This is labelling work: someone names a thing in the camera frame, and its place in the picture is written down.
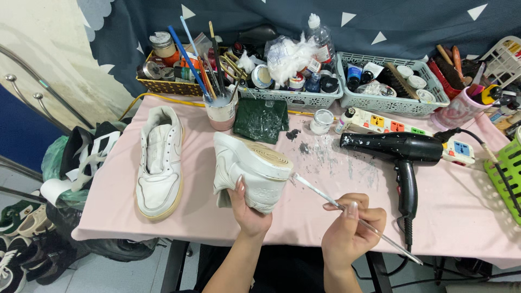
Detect small white paint jar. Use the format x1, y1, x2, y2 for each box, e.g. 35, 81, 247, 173
309, 109, 335, 136

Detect white plastic basket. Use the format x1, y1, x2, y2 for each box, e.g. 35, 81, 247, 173
479, 35, 521, 89

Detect black and white shoe uppers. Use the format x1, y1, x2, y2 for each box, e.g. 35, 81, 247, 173
59, 118, 133, 193

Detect white multicoloured power strip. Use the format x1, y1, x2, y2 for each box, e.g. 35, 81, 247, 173
345, 107, 476, 167

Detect person's black clothing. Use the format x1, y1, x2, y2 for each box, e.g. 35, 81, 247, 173
195, 243, 327, 293

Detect heap of shoes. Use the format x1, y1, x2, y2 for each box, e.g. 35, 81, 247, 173
0, 199, 79, 293

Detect black hair dryer cord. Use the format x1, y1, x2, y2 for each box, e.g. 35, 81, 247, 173
353, 215, 521, 290

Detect dark green cloth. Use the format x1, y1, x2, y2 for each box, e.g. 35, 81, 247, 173
233, 98, 290, 145

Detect red basket of brushes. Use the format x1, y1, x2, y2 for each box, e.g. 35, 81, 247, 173
426, 44, 485, 101

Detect grey basket of paint pots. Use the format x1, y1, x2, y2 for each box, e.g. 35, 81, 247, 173
228, 41, 344, 110

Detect black hair dryer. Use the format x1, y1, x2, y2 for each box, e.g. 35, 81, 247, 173
339, 131, 444, 250

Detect white sneaker with yellowed sole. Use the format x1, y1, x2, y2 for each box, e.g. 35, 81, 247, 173
135, 106, 186, 222

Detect pink mug of tools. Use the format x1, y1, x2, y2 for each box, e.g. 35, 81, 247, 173
430, 73, 504, 131

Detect white sneaker with worn sole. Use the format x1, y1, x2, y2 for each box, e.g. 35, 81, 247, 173
212, 131, 294, 215

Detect pink tablecloth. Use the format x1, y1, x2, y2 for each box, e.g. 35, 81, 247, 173
71, 94, 521, 270

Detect bag of white cotton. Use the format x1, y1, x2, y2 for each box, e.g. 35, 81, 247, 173
264, 33, 323, 85

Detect grey basket of shoe supplies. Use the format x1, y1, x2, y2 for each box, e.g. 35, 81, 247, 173
336, 51, 451, 118

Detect person's left hand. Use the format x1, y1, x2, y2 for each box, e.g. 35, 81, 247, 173
227, 175, 274, 239

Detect black bag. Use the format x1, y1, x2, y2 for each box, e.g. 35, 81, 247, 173
45, 202, 160, 263

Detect green plastic basket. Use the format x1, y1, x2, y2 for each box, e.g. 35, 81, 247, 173
483, 127, 521, 227

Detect small white squeeze bottle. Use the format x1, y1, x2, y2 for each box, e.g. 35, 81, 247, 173
334, 107, 356, 135

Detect thin clear-handled paintbrush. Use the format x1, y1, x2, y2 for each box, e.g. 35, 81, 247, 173
293, 173, 424, 266

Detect metal railing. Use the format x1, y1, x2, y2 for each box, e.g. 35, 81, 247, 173
0, 43, 95, 204

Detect green plastic bag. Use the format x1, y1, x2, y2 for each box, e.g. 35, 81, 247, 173
40, 135, 89, 209

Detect person's right hand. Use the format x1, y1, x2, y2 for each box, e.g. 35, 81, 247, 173
321, 193, 387, 269

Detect white pink brush cup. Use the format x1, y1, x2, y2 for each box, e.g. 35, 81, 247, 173
203, 95, 239, 132

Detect clear plastic bottle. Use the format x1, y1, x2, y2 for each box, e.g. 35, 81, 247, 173
306, 13, 337, 71

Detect black power cable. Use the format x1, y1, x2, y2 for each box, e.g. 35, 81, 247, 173
433, 127, 521, 217

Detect blue curtain with white triangles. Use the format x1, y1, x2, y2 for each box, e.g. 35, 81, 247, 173
76, 0, 521, 98

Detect bunch of paintbrushes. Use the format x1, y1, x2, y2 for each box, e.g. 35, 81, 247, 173
167, 15, 242, 103

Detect yellow woven basket of jars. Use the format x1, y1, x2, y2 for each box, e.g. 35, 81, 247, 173
136, 31, 228, 97

